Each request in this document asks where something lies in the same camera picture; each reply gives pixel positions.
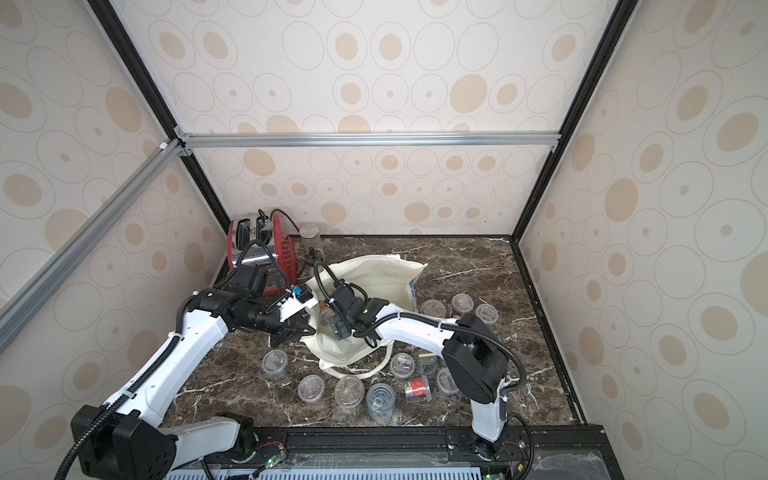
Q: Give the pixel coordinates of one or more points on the red chrome toaster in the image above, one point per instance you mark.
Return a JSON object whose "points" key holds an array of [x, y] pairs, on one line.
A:
{"points": [[263, 240]]}

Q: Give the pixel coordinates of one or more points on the wide clear seed jar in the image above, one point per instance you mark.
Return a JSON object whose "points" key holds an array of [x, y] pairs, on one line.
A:
{"points": [[349, 394]]}

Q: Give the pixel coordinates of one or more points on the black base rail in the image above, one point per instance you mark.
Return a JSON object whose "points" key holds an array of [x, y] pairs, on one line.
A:
{"points": [[522, 452]]}

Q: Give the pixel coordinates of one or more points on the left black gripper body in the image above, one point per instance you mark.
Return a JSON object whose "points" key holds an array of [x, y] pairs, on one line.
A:
{"points": [[284, 329]]}

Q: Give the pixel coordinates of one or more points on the cream canvas tote bag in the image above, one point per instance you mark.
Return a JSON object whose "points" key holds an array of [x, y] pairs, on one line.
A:
{"points": [[388, 280]]}

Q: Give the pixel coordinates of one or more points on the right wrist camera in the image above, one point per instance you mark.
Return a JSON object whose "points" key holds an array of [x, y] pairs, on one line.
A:
{"points": [[348, 298]]}

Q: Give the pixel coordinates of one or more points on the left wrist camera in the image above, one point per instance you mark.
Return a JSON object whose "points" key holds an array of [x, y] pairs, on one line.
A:
{"points": [[297, 300]]}

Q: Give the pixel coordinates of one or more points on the clear seed jar eleventh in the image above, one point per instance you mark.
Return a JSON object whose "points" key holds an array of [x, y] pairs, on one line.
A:
{"points": [[462, 303]]}

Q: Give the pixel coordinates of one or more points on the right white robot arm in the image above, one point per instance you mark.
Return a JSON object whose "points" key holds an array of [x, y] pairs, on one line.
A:
{"points": [[485, 370]]}

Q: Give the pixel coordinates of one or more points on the dark lid seed jar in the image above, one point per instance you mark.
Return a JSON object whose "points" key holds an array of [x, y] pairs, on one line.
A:
{"points": [[428, 363]]}

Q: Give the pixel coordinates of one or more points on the clear seed jar twelfth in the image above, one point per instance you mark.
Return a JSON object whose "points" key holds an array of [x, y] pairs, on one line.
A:
{"points": [[487, 313]]}

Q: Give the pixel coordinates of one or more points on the red label jar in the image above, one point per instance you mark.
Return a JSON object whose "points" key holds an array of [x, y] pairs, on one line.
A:
{"points": [[417, 390]]}

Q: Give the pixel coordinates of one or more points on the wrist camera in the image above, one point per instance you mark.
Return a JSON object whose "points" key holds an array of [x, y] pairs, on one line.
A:
{"points": [[348, 298], [297, 300]]}

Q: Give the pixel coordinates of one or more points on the glass spice shaker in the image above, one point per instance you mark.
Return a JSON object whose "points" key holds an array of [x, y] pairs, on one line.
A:
{"points": [[311, 239]]}

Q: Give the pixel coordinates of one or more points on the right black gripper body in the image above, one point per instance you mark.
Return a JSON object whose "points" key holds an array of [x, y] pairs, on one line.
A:
{"points": [[336, 321]]}

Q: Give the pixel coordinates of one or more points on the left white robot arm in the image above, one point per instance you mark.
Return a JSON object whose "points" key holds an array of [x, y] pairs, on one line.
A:
{"points": [[124, 439]]}

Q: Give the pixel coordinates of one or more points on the horizontal aluminium frame bar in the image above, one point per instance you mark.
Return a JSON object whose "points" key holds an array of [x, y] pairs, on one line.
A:
{"points": [[426, 139]]}

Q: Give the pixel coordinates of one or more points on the left diagonal aluminium bar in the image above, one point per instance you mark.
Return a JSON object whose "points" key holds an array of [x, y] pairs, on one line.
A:
{"points": [[21, 309]]}

